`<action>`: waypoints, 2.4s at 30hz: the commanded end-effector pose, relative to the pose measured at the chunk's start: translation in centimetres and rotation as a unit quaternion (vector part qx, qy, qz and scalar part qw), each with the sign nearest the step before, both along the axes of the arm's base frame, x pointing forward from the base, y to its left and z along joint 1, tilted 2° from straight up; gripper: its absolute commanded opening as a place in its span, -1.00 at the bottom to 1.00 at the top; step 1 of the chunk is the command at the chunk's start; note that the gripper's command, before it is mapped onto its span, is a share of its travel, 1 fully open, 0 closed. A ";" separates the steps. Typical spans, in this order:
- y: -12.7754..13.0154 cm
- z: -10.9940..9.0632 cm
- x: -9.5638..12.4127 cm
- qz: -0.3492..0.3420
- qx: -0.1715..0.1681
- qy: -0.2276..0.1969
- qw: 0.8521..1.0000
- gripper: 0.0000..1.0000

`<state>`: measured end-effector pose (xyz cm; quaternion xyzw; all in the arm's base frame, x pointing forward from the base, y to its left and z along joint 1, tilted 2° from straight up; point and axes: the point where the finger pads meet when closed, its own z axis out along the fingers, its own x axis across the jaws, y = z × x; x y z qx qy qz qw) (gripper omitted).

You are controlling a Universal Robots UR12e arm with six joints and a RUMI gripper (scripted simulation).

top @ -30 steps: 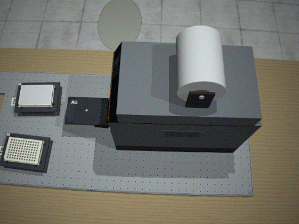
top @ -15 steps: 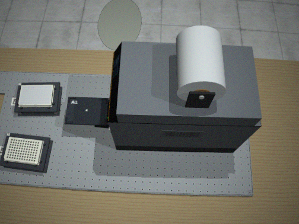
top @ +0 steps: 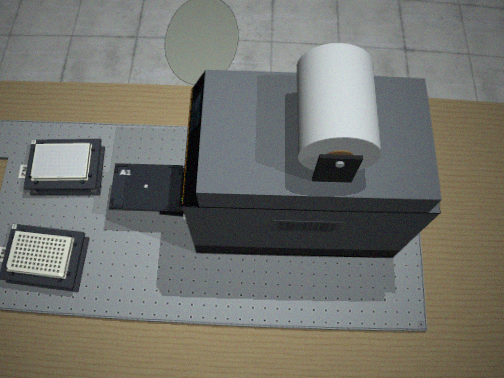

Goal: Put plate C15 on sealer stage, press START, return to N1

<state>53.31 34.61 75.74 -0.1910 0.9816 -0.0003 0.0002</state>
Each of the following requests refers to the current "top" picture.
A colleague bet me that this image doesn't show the white roll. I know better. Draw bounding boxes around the white roll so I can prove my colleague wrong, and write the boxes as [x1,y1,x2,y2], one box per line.
[297,43,381,171]

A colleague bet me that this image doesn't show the grey perforated base plate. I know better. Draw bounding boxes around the grey perforated base plate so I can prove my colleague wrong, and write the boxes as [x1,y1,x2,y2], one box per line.
[0,120,427,331]

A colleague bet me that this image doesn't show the white rectangular plate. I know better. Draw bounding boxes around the white rectangular plate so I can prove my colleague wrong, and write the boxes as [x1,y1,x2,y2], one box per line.
[31,143,92,181]

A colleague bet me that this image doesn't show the white plate with grid of square wells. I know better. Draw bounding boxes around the white plate with grid of square wells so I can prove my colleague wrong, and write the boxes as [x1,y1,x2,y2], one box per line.
[7,231,75,279]

